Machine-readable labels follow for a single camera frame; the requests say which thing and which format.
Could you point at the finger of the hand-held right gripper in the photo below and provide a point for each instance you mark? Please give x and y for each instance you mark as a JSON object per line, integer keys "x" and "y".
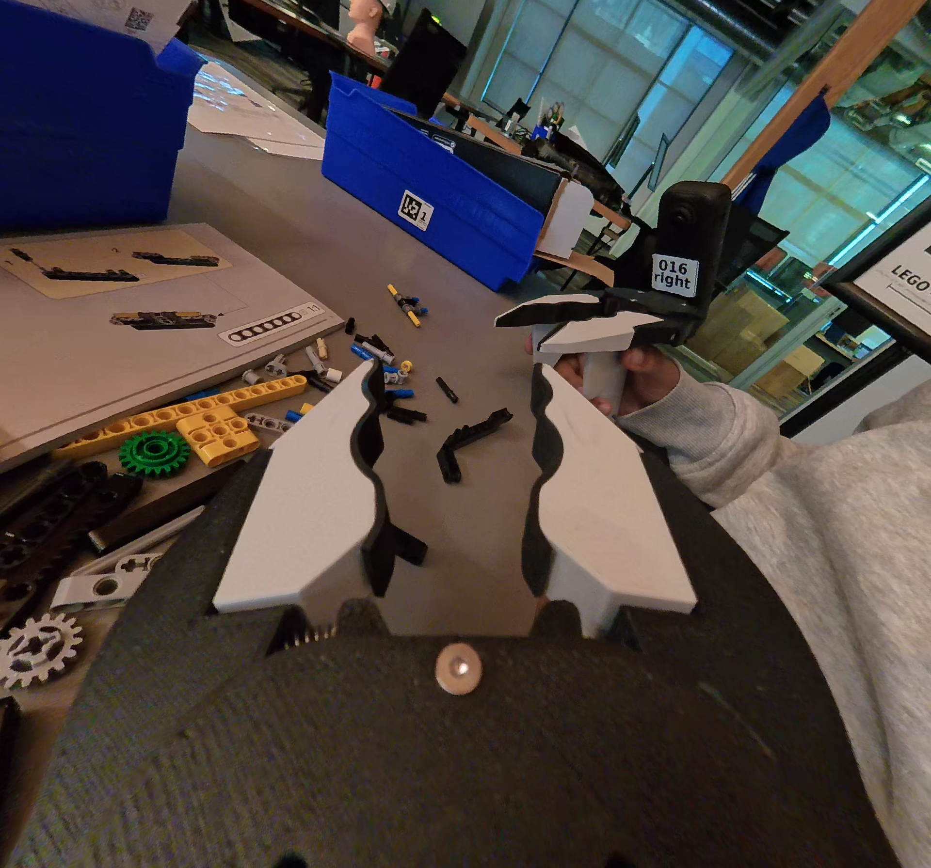
{"x": 604, "y": 334}
{"x": 553, "y": 308}

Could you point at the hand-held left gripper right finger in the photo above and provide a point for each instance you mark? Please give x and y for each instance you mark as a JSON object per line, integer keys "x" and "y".
{"x": 607, "y": 519}

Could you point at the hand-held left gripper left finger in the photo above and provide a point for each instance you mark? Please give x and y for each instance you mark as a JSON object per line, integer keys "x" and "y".
{"x": 305, "y": 497}

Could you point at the small black lego connector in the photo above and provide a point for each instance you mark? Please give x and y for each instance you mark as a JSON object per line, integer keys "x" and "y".
{"x": 411, "y": 547}

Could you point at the person's right forearm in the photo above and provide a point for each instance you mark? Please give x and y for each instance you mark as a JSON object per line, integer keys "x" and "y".
{"x": 716, "y": 439}

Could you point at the black lego pin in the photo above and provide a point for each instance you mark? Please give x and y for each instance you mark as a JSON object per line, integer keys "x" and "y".
{"x": 447, "y": 389}

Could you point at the long dark lego beam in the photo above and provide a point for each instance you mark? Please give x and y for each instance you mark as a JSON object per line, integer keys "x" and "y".
{"x": 167, "y": 508}

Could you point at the yellow and black lego axle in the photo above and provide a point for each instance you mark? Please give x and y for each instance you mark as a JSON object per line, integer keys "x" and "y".
{"x": 406, "y": 304}

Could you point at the black angled lego beam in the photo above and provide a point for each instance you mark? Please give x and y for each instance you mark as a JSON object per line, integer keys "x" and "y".
{"x": 473, "y": 437}

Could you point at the green lego gear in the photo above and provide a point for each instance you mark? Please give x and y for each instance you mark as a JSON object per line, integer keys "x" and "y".
{"x": 154, "y": 452}

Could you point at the scattered small lego pins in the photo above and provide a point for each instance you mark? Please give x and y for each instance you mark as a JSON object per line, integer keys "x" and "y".
{"x": 378, "y": 355}

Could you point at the long yellow lego beam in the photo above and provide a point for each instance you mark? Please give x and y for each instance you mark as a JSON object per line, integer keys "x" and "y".
{"x": 145, "y": 421}

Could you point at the light grey lego beam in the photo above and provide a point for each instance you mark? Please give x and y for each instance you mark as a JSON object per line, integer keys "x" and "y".
{"x": 102, "y": 584}

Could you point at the pile of black lego beams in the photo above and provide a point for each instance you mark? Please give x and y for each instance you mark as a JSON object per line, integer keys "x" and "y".
{"x": 51, "y": 519}

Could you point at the grey lego gear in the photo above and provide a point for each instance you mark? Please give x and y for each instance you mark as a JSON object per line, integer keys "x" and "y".
{"x": 40, "y": 653}

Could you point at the person's right hand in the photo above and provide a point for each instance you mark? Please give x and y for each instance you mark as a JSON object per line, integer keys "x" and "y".
{"x": 647, "y": 377}

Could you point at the stack of cardboard boxes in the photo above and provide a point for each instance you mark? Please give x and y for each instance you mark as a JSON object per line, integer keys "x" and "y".
{"x": 756, "y": 337}

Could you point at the blue fabric panel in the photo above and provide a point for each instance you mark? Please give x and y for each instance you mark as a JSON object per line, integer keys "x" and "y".
{"x": 793, "y": 141}

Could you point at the blue storage bin with tag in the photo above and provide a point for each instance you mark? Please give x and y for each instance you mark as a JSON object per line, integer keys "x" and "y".
{"x": 407, "y": 163}

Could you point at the white sign board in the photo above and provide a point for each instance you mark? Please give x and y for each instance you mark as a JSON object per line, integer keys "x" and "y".
{"x": 898, "y": 283}

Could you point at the open grey instruction booklet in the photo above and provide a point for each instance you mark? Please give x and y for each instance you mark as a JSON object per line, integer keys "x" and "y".
{"x": 109, "y": 374}

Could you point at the person's grey hoodie torso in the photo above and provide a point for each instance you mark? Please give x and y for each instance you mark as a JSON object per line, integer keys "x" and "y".
{"x": 836, "y": 592}

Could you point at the black computer monitor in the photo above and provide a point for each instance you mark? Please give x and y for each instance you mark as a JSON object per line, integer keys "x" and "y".
{"x": 422, "y": 72}

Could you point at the mannequin head with white helmet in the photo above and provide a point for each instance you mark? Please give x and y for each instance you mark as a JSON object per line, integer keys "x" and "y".
{"x": 372, "y": 3}

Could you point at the white paper sheet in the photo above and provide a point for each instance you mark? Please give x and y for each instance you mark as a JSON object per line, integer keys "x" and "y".
{"x": 247, "y": 112}

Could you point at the dark wooden desk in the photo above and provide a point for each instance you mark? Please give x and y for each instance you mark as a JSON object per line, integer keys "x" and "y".
{"x": 291, "y": 17}

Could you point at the large blue storage bin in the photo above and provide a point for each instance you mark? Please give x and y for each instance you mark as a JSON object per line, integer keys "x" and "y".
{"x": 73, "y": 141}

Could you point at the yellow rectangular lego frame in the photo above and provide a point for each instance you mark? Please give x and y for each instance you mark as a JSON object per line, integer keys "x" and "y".
{"x": 218, "y": 435}

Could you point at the wooden post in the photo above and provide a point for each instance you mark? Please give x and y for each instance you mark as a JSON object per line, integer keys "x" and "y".
{"x": 836, "y": 61}

